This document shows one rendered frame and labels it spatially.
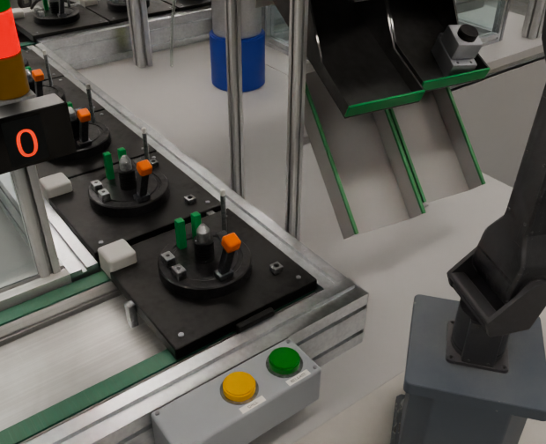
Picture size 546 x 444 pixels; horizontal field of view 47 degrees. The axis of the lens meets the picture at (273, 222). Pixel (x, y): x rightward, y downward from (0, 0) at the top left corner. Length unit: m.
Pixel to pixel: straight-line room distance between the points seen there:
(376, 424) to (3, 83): 0.64
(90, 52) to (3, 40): 1.26
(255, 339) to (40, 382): 0.29
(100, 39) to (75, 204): 1.00
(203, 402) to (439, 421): 0.27
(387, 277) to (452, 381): 0.45
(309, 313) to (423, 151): 0.38
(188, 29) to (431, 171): 1.26
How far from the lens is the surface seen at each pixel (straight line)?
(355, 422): 0.90
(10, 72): 0.81
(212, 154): 1.48
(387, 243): 1.20
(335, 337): 0.94
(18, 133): 0.83
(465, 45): 1.01
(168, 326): 0.86
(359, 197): 1.01
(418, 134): 1.13
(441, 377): 0.70
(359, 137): 1.04
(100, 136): 1.32
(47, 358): 0.94
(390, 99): 0.91
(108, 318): 0.97
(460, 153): 1.15
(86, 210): 1.12
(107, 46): 2.06
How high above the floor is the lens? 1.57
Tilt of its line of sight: 35 degrees down
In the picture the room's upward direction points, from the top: straight up
